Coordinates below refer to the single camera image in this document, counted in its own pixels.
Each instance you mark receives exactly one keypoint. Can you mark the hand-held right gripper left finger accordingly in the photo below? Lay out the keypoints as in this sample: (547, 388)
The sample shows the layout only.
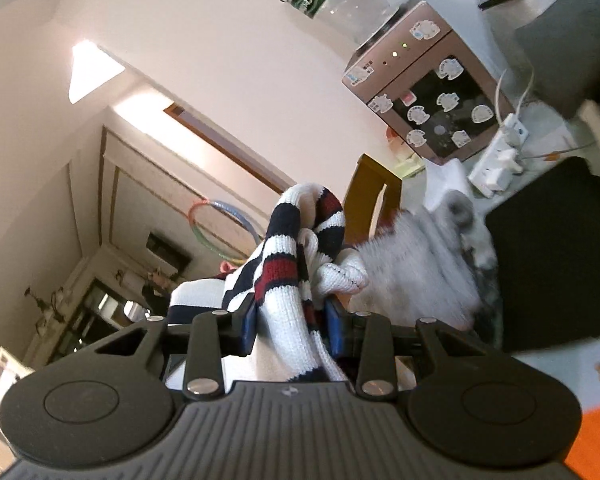
(248, 327)

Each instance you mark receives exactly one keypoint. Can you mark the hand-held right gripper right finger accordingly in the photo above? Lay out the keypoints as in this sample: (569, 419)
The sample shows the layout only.
(333, 327)

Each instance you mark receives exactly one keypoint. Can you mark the striped knit sweater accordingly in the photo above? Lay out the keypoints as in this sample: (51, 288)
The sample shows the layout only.
(280, 320)

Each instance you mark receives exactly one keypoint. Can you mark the pink kettlebell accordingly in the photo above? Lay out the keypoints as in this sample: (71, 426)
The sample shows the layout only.
(226, 266)

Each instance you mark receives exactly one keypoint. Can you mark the colourful hula hoop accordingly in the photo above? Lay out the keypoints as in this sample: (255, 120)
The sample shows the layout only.
(232, 208)

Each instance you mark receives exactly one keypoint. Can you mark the wooden chair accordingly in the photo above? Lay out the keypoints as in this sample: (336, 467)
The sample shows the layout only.
(375, 185)

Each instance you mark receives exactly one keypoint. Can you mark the grey plaid folded garment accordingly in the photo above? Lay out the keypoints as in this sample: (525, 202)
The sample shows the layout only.
(490, 300)

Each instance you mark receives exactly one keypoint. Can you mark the pink water dispenser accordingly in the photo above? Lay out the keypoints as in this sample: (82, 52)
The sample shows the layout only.
(445, 125)

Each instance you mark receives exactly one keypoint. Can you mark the black folded garment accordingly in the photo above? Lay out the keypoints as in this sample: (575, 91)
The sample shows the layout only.
(555, 260)

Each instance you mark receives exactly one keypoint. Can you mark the white power strip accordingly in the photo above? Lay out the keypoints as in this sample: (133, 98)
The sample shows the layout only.
(495, 160)

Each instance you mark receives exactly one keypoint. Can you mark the wall television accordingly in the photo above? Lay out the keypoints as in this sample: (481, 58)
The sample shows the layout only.
(167, 252)

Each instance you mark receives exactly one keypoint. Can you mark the brown door frame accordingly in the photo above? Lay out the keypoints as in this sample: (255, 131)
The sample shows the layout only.
(230, 146)

